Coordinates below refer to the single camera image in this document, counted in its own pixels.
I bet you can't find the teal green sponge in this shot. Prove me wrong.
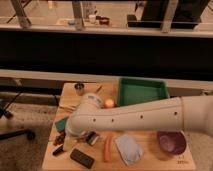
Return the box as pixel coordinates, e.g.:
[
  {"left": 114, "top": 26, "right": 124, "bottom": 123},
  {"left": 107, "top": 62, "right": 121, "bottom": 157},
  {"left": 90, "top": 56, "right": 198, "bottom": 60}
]
[{"left": 55, "top": 117, "right": 68, "bottom": 132}]

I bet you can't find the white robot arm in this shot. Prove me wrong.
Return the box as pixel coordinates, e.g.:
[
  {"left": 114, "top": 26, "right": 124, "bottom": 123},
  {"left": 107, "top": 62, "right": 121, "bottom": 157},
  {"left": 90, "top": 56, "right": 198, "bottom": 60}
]
[{"left": 65, "top": 93, "right": 213, "bottom": 137}]

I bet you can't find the green plastic tray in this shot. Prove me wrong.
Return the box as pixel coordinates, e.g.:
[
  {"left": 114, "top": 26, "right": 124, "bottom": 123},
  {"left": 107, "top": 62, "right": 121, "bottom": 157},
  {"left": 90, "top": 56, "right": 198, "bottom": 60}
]
[{"left": 117, "top": 77, "right": 169, "bottom": 106}]

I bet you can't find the black tray in background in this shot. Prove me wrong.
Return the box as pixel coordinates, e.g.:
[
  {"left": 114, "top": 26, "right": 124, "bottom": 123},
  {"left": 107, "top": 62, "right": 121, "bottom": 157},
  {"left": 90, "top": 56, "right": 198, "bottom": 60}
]
[{"left": 127, "top": 15, "right": 197, "bottom": 29}]

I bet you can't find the bunch of dark grapes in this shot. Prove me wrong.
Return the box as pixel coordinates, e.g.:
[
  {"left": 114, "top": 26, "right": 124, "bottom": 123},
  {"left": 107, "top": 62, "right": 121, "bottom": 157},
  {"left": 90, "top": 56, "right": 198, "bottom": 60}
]
[{"left": 53, "top": 132, "right": 66, "bottom": 146}]

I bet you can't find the black rectangular block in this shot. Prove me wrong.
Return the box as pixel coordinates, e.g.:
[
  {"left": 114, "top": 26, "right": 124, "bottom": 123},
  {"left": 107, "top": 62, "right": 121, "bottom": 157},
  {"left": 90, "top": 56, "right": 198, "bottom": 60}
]
[{"left": 70, "top": 149, "right": 94, "bottom": 169}]

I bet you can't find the orange carrot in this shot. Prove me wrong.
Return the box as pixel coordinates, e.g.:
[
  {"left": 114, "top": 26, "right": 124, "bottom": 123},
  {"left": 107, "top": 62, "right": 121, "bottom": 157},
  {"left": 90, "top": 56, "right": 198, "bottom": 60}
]
[{"left": 104, "top": 134, "right": 113, "bottom": 162}]

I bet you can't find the black office chair base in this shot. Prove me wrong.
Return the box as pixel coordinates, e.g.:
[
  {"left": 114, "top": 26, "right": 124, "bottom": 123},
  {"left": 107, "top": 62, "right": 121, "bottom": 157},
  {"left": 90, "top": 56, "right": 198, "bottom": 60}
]
[{"left": 0, "top": 93, "right": 36, "bottom": 141}]

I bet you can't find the light wooden cutting board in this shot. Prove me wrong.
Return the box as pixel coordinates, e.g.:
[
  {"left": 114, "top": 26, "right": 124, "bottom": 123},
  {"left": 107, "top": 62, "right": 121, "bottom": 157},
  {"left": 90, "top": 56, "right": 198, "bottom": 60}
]
[{"left": 58, "top": 82, "right": 118, "bottom": 113}]

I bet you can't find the small metal cup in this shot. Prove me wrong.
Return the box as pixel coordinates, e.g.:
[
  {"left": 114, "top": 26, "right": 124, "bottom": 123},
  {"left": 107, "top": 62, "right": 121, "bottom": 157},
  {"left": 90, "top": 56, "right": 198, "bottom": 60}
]
[{"left": 74, "top": 82, "right": 84, "bottom": 96}]

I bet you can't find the peach coloured apple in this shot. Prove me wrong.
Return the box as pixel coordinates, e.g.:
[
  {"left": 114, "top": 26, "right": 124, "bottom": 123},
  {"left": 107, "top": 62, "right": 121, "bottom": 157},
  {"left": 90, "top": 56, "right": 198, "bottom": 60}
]
[{"left": 104, "top": 99, "right": 115, "bottom": 108}]

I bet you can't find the light blue folded cloth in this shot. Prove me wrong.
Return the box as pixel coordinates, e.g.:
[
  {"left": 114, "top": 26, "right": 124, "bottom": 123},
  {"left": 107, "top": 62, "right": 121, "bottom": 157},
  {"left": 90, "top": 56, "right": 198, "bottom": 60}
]
[{"left": 115, "top": 134, "right": 143, "bottom": 166}]

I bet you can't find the purple bowl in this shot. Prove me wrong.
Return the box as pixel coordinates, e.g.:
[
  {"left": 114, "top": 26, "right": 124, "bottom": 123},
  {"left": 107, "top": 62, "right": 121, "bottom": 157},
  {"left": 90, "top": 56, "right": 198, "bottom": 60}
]
[{"left": 157, "top": 131, "right": 187, "bottom": 155}]

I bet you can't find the dark bowl in background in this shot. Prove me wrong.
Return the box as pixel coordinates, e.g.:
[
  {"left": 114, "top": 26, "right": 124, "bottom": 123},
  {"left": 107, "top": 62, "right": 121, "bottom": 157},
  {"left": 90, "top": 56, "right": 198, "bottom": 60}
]
[{"left": 99, "top": 17, "right": 110, "bottom": 25}]

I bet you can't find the white cup in background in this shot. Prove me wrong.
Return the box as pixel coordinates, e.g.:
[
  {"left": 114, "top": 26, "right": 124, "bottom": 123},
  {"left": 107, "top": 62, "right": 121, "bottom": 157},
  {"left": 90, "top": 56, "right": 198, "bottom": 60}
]
[{"left": 89, "top": 14, "right": 96, "bottom": 23}]

